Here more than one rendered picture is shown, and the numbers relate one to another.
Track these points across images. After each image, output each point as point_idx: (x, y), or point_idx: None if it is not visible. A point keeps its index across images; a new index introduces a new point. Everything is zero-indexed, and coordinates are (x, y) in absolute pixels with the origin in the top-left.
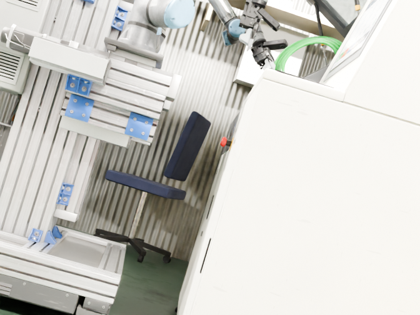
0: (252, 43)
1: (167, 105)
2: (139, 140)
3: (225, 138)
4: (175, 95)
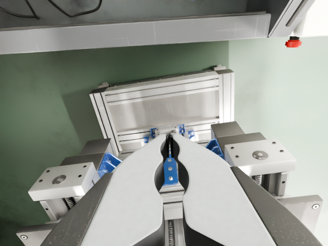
0: (207, 149)
1: (92, 169)
2: (114, 151)
3: (301, 41)
4: (278, 141)
